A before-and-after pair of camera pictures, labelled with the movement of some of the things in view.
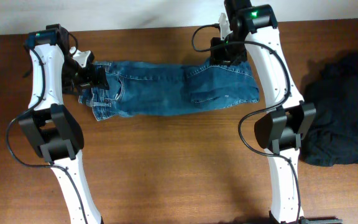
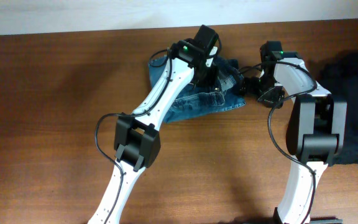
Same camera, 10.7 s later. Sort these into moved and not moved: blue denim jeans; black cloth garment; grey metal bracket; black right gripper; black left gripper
Moved: blue denim jeans; black left gripper; black right gripper
Not moved: black cloth garment; grey metal bracket
